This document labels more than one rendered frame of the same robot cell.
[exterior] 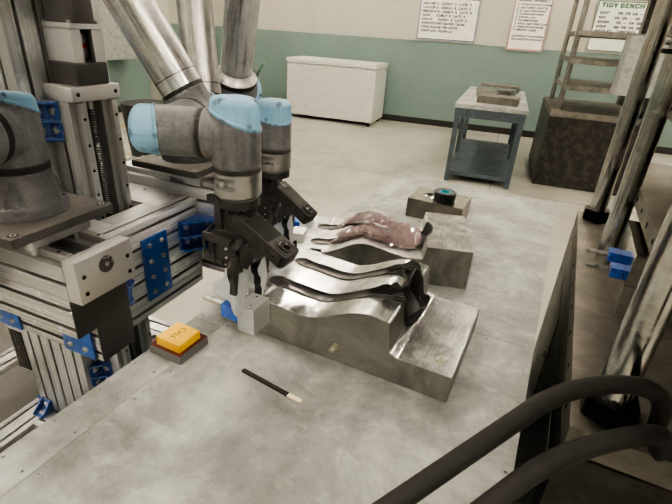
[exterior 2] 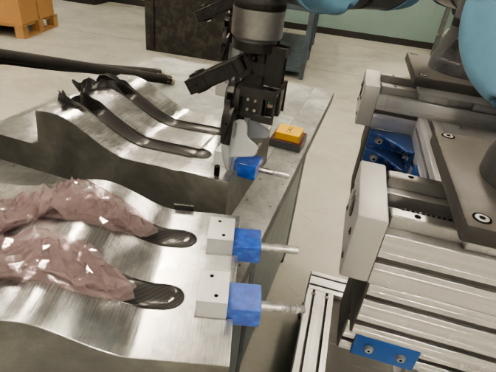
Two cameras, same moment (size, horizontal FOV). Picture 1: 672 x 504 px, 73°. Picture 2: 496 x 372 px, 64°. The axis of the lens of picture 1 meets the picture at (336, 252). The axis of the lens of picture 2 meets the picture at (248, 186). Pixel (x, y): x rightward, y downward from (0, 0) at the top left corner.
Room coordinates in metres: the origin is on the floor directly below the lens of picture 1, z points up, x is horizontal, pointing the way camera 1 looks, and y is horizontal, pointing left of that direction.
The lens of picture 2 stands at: (1.61, 0.06, 1.23)
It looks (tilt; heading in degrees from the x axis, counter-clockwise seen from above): 32 degrees down; 170
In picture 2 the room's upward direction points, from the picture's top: 7 degrees clockwise
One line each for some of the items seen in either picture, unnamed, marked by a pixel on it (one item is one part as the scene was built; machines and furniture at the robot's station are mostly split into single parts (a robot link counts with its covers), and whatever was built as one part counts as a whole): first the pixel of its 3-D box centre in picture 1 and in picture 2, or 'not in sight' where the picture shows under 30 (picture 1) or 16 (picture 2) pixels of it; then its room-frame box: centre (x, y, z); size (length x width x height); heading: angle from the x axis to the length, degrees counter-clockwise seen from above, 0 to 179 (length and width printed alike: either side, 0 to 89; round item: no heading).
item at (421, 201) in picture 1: (438, 206); not in sight; (1.59, -0.37, 0.83); 0.20 x 0.15 x 0.07; 65
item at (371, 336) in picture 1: (354, 300); (137, 131); (0.85, -0.05, 0.87); 0.50 x 0.26 x 0.14; 65
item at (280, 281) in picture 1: (351, 277); (140, 112); (0.87, -0.04, 0.92); 0.35 x 0.16 x 0.09; 65
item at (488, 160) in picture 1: (488, 127); not in sight; (5.57, -1.72, 0.44); 1.90 x 0.70 x 0.89; 162
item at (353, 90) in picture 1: (336, 90); not in sight; (8.03, 0.17, 0.47); 1.52 x 0.77 x 0.94; 72
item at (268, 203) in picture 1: (271, 194); (256, 80); (1.01, 0.16, 1.04); 0.09 x 0.08 x 0.12; 65
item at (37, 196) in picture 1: (21, 185); (474, 46); (0.84, 0.63, 1.09); 0.15 x 0.15 x 0.10
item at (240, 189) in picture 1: (236, 184); not in sight; (0.69, 0.17, 1.17); 0.08 x 0.08 x 0.05
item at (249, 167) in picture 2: not in sight; (253, 167); (1.02, 0.17, 0.89); 0.13 x 0.05 x 0.05; 65
